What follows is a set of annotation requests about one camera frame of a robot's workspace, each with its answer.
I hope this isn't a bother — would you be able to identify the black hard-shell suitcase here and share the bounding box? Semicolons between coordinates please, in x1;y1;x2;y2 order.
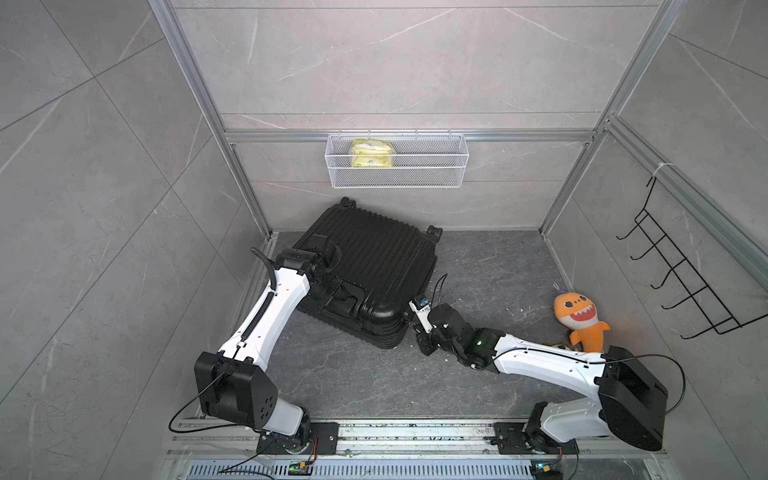
293;197;443;349

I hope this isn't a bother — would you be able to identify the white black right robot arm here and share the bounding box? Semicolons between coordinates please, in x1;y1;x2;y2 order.
409;297;672;453

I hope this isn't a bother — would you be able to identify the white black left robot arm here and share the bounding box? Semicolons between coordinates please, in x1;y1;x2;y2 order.
188;234;341;453

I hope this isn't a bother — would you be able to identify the orange shark plush toy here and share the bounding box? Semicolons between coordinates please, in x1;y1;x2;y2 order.
554;291;610;353

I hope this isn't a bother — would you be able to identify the yellow packet in basket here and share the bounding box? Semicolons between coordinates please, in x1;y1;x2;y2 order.
348;139;395;168

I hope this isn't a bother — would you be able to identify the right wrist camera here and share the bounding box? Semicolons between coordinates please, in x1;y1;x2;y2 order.
409;295;433;334

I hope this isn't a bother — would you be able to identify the white wire mesh basket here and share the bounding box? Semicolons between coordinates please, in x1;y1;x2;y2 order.
324;133;469;189

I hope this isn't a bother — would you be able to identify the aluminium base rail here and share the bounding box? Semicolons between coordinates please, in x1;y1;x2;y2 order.
157;418;678;479

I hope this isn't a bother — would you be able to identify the black wire hook rack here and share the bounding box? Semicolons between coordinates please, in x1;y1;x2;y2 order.
616;177;767;340

